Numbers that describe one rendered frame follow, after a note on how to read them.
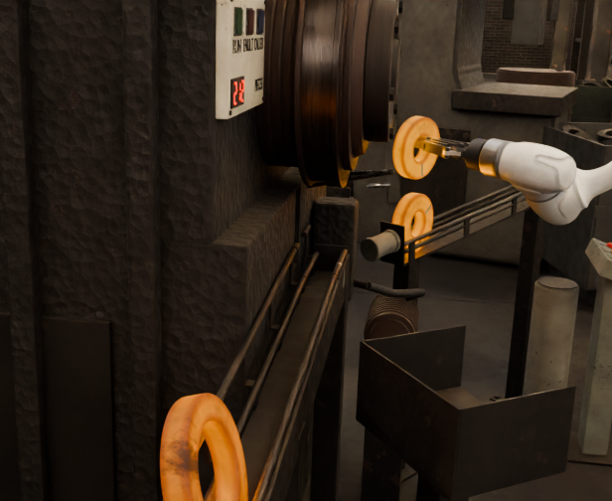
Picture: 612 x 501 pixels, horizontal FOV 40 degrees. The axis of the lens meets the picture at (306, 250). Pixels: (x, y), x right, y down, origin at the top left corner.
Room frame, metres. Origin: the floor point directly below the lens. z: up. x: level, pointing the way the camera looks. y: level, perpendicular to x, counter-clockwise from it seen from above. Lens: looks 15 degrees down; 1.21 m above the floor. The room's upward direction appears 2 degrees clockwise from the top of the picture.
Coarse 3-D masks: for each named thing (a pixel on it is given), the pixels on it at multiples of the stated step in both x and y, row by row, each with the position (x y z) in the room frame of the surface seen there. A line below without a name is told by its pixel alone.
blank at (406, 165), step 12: (408, 120) 2.10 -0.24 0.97; (420, 120) 2.10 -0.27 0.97; (432, 120) 2.14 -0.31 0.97; (408, 132) 2.07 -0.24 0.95; (420, 132) 2.10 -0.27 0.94; (432, 132) 2.14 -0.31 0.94; (396, 144) 2.07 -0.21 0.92; (408, 144) 2.07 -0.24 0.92; (396, 156) 2.07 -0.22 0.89; (408, 156) 2.08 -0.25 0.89; (420, 156) 2.14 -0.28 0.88; (432, 156) 2.15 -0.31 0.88; (396, 168) 2.09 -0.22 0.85; (408, 168) 2.08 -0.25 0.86; (420, 168) 2.12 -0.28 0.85
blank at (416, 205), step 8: (400, 200) 2.10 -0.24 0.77; (408, 200) 2.09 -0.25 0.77; (416, 200) 2.10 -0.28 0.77; (424, 200) 2.13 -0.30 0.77; (400, 208) 2.08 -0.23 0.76; (408, 208) 2.07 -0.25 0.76; (416, 208) 2.10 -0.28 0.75; (424, 208) 2.14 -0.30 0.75; (432, 208) 2.17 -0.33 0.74; (400, 216) 2.06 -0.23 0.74; (408, 216) 2.08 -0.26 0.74; (416, 216) 2.15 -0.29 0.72; (424, 216) 2.14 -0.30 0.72; (432, 216) 2.17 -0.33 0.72; (400, 224) 2.06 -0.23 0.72; (408, 224) 2.08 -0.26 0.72; (416, 224) 2.15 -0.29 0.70; (424, 224) 2.14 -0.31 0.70; (432, 224) 2.17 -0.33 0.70; (408, 232) 2.08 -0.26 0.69; (416, 232) 2.14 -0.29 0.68; (424, 232) 2.14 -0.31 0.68; (424, 240) 2.14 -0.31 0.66
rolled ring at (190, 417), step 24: (192, 408) 0.86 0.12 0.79; (216, 408) 0.92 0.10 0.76; (168, 432) 0.83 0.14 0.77; (192, 432) 0.84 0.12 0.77; (216, 432) 0.93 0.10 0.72; (168, 456) 0.81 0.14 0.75; (192, 456) 0.82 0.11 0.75; (216, 456) 0.94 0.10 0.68; (240, 456) 0.95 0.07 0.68; (168, 480) 0.80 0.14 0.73; (192, 480) 0.80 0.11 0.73; (216, 480) 0.93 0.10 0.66; (240, 480) 0.92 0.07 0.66
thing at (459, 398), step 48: (432, 336) 1.31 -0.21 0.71; (384, 384) 1.18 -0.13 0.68; (432, 384) 1.31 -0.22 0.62; (384, 432) 1.17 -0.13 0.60; (432, 432) 1.07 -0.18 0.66; (480, 432) 1.04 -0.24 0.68; (528, 432) 1.07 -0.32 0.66; (432, 480) 1.06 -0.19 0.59; (480, 480) 1.04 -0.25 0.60; (528, 480) 1.08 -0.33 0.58
